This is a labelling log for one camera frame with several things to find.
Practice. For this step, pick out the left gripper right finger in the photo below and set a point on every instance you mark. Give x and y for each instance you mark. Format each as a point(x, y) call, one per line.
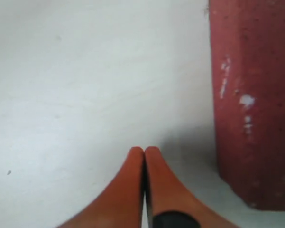
point(170, 204)

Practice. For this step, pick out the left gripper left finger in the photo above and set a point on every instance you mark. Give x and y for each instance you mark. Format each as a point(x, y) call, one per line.
point(120, 205)

